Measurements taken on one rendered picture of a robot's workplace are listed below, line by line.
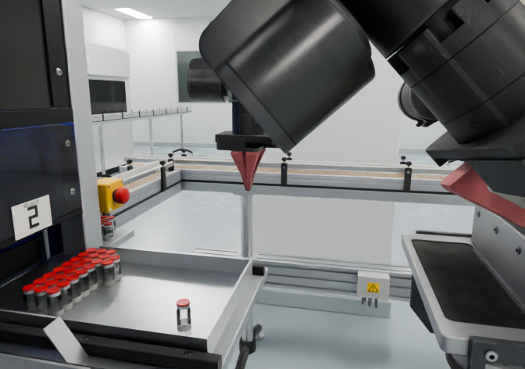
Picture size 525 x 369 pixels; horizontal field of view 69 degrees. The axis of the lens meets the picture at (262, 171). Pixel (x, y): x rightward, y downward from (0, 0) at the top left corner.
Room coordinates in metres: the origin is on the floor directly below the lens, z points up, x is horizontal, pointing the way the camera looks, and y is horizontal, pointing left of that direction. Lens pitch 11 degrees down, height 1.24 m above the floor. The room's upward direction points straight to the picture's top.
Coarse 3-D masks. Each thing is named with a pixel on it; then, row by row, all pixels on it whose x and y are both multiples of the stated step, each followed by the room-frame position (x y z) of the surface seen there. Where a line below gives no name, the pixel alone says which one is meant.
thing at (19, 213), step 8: (32, 200) 0.67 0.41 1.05; (40, 200) 0.68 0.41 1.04; (48, 200) 0.70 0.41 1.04; (16, 208) 0.63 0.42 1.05; (24, 208) 0.65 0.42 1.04; (40, 208) 0.68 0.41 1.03; (48, 208) 0.70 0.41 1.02; (16, 216) 0.63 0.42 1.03; (24, 216) 0.64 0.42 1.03; (40, 216) 0.68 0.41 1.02; (48, 216) 0.70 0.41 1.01; (16, 224) 0.63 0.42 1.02; (24, 224) 0.64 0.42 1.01; (32, 224) 0.66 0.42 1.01; (40, 224) 0.68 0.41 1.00; (48, 224) 0.70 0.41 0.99; (16, 232) 0.62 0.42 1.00; (24, 232) 0.64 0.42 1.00; (32, 232) 0.66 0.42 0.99; (16, 240) 0.62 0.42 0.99
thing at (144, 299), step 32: (128, 256) 0.77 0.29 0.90; (160, 256) 0.75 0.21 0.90; (192, 256) 0.74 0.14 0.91; (224, 256) 0.72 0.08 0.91; (96, 288) 0.66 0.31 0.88; (128, 288) 0.66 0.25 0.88; (160, 288) 0.66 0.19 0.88; (192, 288) 0.66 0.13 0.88; (224, 288) 0.66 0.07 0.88; (0, 320) 0.53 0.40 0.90; (32, 320) 0.52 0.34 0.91; (64, 320) 0.50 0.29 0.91; (96, 320) 0.55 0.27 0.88; (128, 320) 0.55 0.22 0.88; (160, 320) 0.55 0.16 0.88; (192, 320) 0.55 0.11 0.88; (224, 320) 0.53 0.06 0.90
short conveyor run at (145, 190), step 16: (128, 160) 1.40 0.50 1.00; (160, 160) 1.38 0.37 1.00; (128, 176) 1.33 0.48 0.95; (144, 176) 1.31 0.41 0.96; (160, 176) 1.43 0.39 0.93; (176, 176) 1.50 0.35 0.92; (144, 192) 1.26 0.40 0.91; (160, 192) 1.37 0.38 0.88; (176, 192) 1.50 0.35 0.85; (128, 208) 1.16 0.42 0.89; (144, 208) 1.25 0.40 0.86
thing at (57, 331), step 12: (48, 324) 0.45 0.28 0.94; (60, 324) 0.47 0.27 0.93; (48, 336) 0.44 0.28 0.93; (60, 336) 0.46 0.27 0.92; (72, 336) 0.47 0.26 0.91; (60, 348) 0.45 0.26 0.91; (72, 348) 0.46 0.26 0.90; (72, 360) 0.45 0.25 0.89; (84, 360) 0.46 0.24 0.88; (96, 360) 0.46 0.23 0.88; (108, 360) 0.46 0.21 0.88
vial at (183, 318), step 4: (180, 308) 0.52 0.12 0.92; (184, 308) 0.52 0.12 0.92; (188, 308) 0.53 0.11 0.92; (180, 312) 0.52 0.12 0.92; (184, 312) 0.52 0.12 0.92; (188, 312) 0.53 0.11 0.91; (180, 316) 0.52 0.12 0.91; (184, 316) 0.52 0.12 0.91; (188, 316) 0.52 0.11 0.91; (180, 320) 0.52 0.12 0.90; (184, 320) 0.52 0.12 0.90; (188, 320) 0.52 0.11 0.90; (180, 324) 0.52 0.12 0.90; (184, 324) 0.52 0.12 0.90; (188, 324) 0.52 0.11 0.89; (180, 328) 0.52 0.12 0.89; (184, 328) 0.52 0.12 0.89; (188, 328) 0.52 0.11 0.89
